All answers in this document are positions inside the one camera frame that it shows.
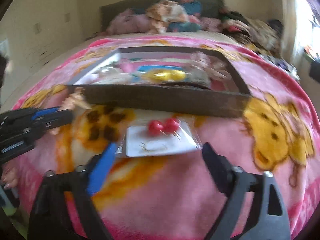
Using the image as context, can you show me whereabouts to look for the window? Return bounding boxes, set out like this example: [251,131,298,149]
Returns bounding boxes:
[295,0,319,61]

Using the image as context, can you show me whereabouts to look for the white large hair claw clip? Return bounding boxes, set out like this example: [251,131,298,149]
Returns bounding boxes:
[95,67,132,85]

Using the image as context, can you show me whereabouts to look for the dark green headboard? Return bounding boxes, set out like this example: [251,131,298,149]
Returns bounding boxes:
[100,0,225,31]

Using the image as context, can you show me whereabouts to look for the pile of pink floral bedding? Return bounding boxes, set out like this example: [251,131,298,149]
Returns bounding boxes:
[106,0,224,35]

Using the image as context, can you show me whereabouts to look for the person's left hand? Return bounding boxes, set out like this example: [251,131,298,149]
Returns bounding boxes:
[1,166,18,189]

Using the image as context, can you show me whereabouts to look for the pink cartoon bear blanket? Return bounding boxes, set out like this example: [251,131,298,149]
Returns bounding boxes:
[15,35,319,239]

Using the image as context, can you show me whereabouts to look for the red ball earrings card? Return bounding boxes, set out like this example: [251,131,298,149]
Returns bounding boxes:
[116,118,202,158]

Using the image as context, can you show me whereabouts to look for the shallow dark cardboard box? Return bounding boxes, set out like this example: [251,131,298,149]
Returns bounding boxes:
[67,46,252,118]

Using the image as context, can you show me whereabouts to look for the peach spiral hair clip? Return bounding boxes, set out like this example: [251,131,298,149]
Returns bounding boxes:
[49,87,92,136]

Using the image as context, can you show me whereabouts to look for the pile of clothes right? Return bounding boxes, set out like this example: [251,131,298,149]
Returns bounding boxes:
[219,6,300,81]

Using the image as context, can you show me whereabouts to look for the cream curtain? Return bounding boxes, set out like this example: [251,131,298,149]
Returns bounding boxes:
[280,0,304,66]

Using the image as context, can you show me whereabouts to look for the sheer dotted ribbon bow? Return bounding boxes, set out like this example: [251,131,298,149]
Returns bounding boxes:
[189,51,232,81]

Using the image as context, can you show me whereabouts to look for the dark garment on windowsill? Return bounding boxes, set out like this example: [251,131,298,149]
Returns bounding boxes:
[309,60,320,83]

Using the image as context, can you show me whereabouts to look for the cream wardrobe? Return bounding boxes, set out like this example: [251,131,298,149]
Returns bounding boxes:
[1,0,81,97]

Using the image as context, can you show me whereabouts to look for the yellow hoop earrings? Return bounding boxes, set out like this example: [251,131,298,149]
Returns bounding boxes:
[143,69,187,82]

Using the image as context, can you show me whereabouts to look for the blue booklet in box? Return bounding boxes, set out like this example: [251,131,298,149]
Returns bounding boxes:
[131,65,190,83]

